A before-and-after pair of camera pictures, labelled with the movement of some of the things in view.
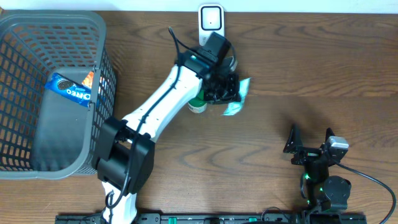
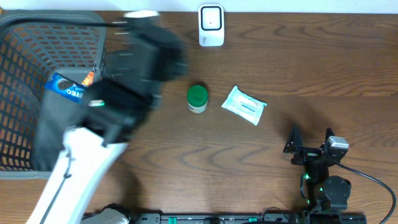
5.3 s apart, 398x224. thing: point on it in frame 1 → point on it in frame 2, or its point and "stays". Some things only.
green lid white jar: (198, 104) stays
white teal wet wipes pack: (234, 107) → (244, 104)
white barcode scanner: (211, 19) stays
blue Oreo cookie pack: (68, 87) stays
